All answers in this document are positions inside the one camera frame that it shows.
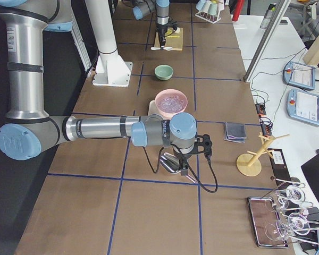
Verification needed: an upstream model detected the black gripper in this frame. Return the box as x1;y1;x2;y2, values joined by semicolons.
173;149;191;176
156;20;177;50

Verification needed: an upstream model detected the white plastic spoon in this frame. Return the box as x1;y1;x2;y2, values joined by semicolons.
151;46;173;51

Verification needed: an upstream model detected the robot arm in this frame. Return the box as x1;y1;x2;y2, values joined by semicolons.
0;1;198;172
131;0;178;50

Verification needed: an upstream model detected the metal ice scoop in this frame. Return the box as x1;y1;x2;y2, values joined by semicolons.
159;152;197;183

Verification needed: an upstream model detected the green ceramic bowl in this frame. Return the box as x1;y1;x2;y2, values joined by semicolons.
154;64;173;81

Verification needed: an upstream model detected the pile of ice cubes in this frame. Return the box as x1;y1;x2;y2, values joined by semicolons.
159;96;185;113

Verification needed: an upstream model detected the pink bowl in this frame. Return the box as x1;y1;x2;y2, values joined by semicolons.
155;89;188;118

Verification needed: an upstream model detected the bamboo cutting board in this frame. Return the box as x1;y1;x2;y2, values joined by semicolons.
165;28;183;51

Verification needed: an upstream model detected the cream plastic tray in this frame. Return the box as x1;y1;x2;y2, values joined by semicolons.
148;100;158;115

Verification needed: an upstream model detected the grey folded cloth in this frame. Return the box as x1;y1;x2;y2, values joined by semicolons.
224;122;247;143

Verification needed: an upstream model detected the cup rack with cups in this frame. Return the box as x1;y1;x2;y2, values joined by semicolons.
195;0;227;24

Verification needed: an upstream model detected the wooden mug tree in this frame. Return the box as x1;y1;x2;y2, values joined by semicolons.
236;132;289;177

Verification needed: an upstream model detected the red cylinder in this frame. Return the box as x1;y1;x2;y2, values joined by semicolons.
232;0;245;22

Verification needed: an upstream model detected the drink bottle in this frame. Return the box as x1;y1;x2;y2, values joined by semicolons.
260;3;276;29

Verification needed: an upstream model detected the metal tray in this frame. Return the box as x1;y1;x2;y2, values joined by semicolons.
247;197;289;249

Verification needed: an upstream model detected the wine glass rack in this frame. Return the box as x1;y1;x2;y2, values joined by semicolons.
264;176;319;248

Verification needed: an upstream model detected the lower teach pendant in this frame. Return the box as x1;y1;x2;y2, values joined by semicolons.
287;89;319;126

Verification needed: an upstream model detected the teach pendant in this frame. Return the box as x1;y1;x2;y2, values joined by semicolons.
287;89;319;126
283;61;316;91

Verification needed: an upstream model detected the upper teach pendant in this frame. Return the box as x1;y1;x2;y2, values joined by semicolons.
283;61;316;91

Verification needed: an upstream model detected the black camera cable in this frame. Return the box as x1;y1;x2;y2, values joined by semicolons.
142;138;219;193

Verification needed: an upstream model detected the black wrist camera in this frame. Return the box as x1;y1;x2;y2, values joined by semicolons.
191;134;213;162

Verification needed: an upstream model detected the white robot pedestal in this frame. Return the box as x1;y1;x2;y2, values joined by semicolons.
85;0;133;87

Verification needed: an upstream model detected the aluminium frame post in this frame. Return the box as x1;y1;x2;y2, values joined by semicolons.
244;0;291;82

